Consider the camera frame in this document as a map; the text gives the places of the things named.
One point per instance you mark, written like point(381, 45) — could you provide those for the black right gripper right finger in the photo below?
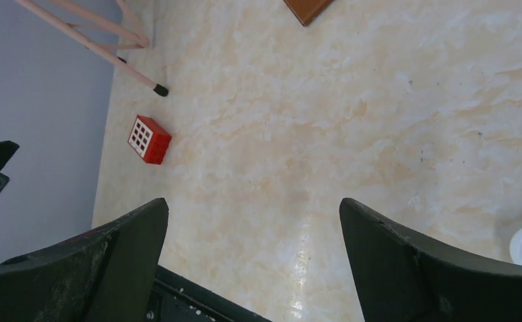
point(403, 275)

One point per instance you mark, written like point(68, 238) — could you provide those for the red block with white grid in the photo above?
point(149, 140)

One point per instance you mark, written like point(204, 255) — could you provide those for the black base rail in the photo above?
point(175, 298)

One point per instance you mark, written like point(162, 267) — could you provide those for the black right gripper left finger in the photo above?
point(104, 274)

